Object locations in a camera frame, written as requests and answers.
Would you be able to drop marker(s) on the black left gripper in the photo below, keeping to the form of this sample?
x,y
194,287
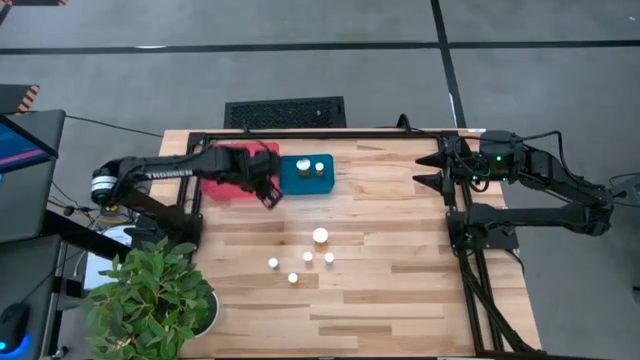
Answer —
x,y
250,167

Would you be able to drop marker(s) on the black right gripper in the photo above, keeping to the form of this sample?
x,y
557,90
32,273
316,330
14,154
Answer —
x,y
462,167

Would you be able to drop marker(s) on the large orange pill bottle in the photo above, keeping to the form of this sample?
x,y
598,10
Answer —
x,y
303,166
320,235

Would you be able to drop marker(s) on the small orange pill bottle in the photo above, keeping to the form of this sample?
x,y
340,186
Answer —
x,y
293,277
319,167

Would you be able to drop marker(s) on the purple bottle red pills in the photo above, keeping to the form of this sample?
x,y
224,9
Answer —
x,y
273,262

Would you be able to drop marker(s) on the pale yellow pill bottle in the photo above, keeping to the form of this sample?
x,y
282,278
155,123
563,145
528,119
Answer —
x,y
307,256

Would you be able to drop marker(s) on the teal pill bottle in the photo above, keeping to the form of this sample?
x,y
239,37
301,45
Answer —
x,y
329,257

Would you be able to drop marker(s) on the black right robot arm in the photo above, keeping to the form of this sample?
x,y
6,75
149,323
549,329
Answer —
x,y
550,215

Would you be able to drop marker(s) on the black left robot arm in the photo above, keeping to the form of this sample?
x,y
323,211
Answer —
x,y
165,172

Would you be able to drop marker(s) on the blue plastic bin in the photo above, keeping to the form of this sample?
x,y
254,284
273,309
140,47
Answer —
x,y
295,185

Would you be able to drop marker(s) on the pink plastic bin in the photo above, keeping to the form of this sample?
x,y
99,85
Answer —
x,y
220,192

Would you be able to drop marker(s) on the black floor vent grille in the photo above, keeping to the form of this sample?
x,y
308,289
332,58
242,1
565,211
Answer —
x,y
285,112

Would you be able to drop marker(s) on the white plant pot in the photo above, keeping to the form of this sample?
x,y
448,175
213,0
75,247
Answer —
x,y
215,315

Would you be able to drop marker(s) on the green leafy plant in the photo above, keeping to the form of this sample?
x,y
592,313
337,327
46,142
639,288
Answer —
x,y
150,295

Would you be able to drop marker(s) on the black monitor blue screen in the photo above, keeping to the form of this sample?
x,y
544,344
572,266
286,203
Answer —
x,y
25,165

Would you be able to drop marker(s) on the black side desk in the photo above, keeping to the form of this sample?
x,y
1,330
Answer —
x,y
35,280

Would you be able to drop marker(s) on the black mat striped edge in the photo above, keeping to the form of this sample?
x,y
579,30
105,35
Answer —
x,y
25,97

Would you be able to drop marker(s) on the black computer mouse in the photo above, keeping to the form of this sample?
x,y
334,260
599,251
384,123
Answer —
x,y
12,325

